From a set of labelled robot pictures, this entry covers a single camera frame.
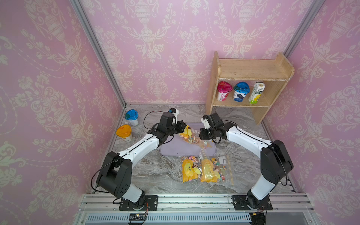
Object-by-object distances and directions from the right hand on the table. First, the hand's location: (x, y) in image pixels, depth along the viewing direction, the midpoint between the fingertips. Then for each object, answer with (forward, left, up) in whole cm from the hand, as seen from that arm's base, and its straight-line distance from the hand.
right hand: (200, 134), depth 89 cm
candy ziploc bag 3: (-19, -8, -8) cm, 22 cm away
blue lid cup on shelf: (+19, -27, +19) cm, 38 cm away
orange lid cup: (+6, +50, 0) cm, 50 cm away
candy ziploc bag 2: (-19, +7, -6) cm, 21 cm away
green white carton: (+16, -35, +19) cm, 43 cm away
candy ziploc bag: (0, +4, -1) cm, 4 cm away
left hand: (+2, +8, +8) cm, 11 cm away
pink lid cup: (+20, -16, +20) cm, 33 cm away
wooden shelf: (+23, -32, +21) cm, 45 cm away
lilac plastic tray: (-2, +16, -9) cm, 18 cm away
